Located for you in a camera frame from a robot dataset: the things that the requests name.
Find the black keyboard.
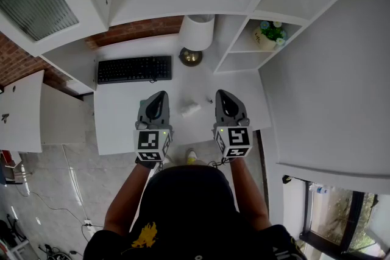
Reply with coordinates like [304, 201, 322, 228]
[96, 55, 173, 85]

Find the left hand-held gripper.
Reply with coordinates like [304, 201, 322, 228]
[132, 90, 176, 163]

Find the person's left forearm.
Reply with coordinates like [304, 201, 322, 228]
[103, 162, 154, 237]

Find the person's right shoe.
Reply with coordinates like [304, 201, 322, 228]
[185, 148, 199, 166]

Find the white desk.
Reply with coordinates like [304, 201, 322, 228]
[92, 33, 272, 156]

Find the blue label plastic bottle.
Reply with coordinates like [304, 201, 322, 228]
[308, 183, 332, 195]

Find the black clamp bracket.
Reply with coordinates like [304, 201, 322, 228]
[281, 174, 306, 185]

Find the white shade table lamp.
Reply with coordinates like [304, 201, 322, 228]
[177, 13, 216, 68]

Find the small white side table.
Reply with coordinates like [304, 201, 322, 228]
[0, 69, 90, 154]

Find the black floor cable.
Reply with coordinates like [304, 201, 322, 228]
[80, 223, 105, 243]

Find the wooden chair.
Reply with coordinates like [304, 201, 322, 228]
[0, 149, 32, 190]

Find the white paper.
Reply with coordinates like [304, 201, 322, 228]
[179, 101, 202, 118]

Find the black wristband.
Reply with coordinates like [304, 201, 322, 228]
[135, 156, 158, 169]

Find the potted flower plant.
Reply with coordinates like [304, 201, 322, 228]
[252, 19, 288, 51]

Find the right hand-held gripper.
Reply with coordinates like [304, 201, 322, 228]
[211, 88, 255, 160]

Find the person's right forearm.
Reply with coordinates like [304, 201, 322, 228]
[228, 156, 272, 231]

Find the person's black shirt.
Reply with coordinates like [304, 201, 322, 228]
[82, 164, 307, 260]

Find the black window frame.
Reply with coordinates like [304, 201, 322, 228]
[299, 180, 390, 260]

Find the white floor cable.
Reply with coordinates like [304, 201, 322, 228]
[62, 144, 88, 222]

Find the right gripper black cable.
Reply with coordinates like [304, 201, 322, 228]
[208, 158, 232, 169]

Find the white power strip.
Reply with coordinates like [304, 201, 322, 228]
[82, 219, 94, 237]

